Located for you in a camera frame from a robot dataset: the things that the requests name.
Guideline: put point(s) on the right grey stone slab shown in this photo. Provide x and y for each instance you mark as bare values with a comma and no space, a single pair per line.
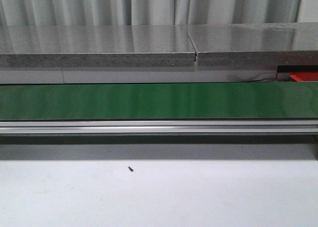
274,44

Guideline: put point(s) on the grey stone slab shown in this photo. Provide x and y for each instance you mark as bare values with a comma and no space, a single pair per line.
274,44
95,46

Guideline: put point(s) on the green conveyor belt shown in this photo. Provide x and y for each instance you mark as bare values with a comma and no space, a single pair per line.
242,100

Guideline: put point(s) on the red plastic bin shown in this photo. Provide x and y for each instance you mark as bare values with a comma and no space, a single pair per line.
304,76

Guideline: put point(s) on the left grey stone slab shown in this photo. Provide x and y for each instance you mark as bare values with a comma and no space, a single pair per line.
95,46

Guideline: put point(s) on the grey pleated curtain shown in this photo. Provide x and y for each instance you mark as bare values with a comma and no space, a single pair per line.
155,12

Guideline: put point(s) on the aluminium conveyor side rail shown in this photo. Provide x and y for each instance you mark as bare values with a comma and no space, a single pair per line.
290,126

